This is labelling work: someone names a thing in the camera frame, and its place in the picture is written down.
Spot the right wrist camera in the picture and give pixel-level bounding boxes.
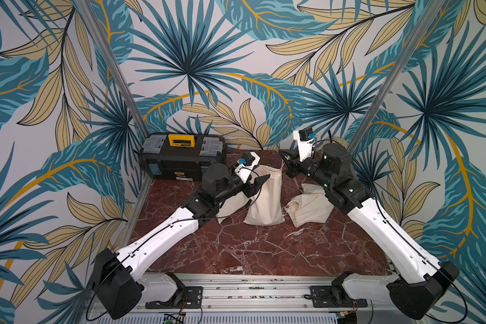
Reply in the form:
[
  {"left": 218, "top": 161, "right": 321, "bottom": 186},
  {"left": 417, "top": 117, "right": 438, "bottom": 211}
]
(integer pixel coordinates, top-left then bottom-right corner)
[{"left": 293, "top": 127, "right": 317, "bottom": 162}]

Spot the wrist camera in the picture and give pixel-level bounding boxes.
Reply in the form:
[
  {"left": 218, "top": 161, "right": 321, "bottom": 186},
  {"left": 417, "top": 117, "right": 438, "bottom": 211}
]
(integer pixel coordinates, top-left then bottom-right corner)
[
  {"left": 293, "top": 127, "right": 317, "bottom": 162},
  {"left": 234, "top": 151, "right": 261, "bottom": 183}
]

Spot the aluminium corner post right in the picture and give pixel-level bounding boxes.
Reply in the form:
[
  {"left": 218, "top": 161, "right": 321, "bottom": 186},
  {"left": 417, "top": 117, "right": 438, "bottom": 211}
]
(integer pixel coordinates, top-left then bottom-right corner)
[{"left": 348, "top": 0, "right": 445, "bottom": 155}]

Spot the aluminium corner post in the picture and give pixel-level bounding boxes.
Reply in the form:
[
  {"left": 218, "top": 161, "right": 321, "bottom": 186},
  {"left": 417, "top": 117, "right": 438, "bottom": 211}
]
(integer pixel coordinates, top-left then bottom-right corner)
[
  {"left": 74, "top": 0, "right": 150, "bottom": 139},
  {"left": 348, "top": 0, "right": 445, "bottom": 155}
]

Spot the aluminium corner post left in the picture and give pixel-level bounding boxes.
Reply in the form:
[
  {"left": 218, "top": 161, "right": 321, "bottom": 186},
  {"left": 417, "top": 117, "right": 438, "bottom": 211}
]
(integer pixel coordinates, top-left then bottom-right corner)
[{"left": 74, "top": 0, "right": 150, "bottom": 139}]

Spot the black plastic toolbox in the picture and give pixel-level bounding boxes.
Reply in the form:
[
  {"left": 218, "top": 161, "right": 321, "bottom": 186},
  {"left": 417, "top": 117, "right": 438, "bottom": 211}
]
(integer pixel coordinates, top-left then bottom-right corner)
[{"left": 139, "top": 133, "right": 227, "bottom": 181}]

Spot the cream cloth drawstring bag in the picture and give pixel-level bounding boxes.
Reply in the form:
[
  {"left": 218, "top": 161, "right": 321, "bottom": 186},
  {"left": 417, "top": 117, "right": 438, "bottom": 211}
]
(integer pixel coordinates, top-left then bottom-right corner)
[{"left": 244, "top": 166, "right": 284, "bottom": 226}]

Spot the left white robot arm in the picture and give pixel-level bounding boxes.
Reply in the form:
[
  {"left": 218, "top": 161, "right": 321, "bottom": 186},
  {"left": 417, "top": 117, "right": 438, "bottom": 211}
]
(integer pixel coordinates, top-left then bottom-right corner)
[{"left": 90, "top": 163, "right": 269, "bottom": 319}]

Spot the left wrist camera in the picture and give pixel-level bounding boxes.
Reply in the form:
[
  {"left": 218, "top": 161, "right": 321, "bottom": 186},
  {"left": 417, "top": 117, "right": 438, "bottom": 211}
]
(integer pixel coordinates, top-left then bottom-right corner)
[{"left": 234, "top": 151, "right": 261, "bottom": 183}]

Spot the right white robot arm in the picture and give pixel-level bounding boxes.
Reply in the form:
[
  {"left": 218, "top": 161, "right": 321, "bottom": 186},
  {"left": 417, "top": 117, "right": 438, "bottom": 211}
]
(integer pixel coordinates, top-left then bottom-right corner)
[{"left": 279, "top": 143, "right": 460, "bottom": 320}]

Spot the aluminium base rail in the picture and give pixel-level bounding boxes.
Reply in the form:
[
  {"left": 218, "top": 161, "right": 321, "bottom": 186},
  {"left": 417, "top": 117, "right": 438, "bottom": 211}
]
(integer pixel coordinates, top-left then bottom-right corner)
[{"left": 78, "top": 272, "right": 406, "bottom": 324}]

